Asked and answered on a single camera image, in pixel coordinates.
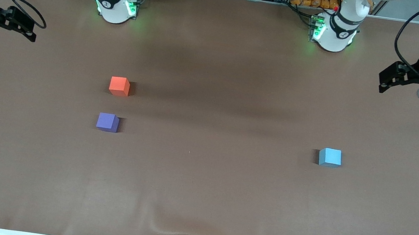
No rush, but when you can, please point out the blue foam block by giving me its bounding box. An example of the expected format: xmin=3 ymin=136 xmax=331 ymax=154
xmin=317 ymin=147 xmax=343 ymax=169

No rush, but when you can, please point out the orange foam block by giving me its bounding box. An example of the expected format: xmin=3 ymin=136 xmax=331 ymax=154
xmin=108 ymin=76 xmax=132 ymax=97

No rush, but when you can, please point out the purple foam block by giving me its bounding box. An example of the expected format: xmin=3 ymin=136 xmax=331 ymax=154
xmin=95 ymin=112 xmax=120 ymax=133

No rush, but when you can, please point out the brown table mat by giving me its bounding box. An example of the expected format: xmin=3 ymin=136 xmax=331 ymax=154
xmin=0 ymin=0 xmax=419 ymax=235

